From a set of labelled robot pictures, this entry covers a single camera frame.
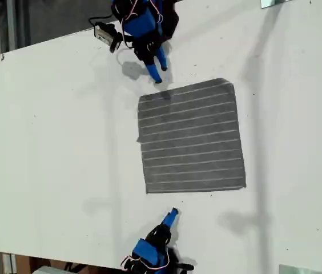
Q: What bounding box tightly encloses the grey white-striped square towel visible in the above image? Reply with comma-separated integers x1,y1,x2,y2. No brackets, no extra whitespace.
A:
136,77,247,195

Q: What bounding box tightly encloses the white plastic container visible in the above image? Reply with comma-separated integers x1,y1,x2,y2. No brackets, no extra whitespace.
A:
32,265,67,274

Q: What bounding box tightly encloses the white metal bar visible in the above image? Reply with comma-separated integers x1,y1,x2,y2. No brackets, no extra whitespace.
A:
2,252,18,274

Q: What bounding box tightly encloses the black camera cable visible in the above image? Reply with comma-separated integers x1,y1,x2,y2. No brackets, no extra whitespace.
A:
88,15,114,29

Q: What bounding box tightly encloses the grey metal post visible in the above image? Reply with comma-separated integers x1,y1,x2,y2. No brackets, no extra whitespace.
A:
6,0,17,54

